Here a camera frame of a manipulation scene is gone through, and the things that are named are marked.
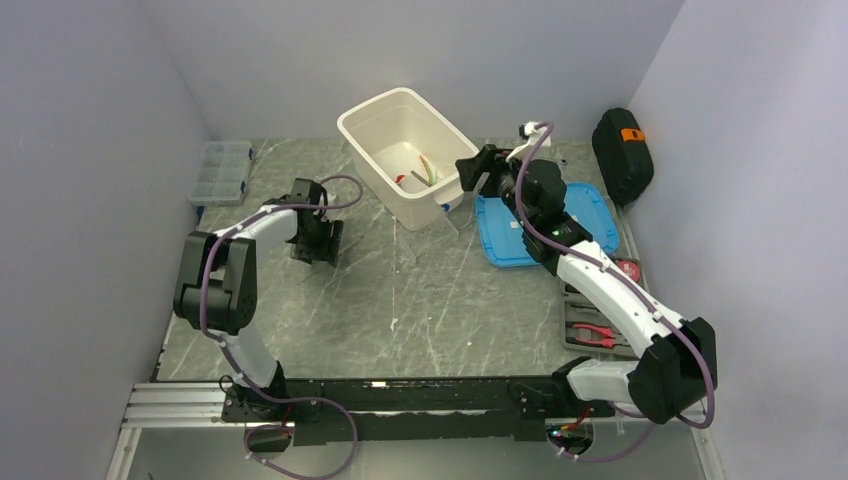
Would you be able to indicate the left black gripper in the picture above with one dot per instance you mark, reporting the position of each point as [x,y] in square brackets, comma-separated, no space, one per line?
[327,251]

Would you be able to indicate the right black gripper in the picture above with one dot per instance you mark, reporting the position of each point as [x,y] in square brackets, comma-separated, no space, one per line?
[487,160]

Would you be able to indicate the glass stirring rod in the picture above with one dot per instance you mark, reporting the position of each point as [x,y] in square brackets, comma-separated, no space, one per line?
[319,267]

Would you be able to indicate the blue plastic tray lid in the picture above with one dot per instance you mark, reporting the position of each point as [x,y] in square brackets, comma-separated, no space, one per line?
[501,235]

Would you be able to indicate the white plastic bin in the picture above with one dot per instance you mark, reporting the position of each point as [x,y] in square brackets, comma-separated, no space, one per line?
[388,133]

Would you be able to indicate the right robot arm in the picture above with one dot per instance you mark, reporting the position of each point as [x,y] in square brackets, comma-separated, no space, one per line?
[675,365]

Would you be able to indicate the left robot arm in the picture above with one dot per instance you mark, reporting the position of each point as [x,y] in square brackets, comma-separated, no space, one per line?
[217,286]

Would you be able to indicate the clear test tube rack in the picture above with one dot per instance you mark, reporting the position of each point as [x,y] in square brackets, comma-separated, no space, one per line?
[437,235]

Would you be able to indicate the clear compartment organizer box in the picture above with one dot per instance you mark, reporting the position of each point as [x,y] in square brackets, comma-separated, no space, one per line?
[222,174]

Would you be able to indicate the black tool case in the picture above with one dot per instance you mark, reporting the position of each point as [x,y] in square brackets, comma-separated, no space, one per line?
[623,156]

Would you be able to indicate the red tape measure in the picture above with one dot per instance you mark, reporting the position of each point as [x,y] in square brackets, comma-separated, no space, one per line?
[631,268]

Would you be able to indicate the grey tool set tray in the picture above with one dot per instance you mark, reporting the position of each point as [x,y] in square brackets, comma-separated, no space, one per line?
[576,308]

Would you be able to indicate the red pliers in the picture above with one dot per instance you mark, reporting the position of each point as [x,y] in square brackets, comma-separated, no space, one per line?
[595,336]

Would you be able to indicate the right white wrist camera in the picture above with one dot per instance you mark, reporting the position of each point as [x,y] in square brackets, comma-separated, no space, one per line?
[535,136]

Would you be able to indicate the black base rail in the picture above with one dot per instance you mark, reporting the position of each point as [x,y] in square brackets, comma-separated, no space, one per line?
[338,410]

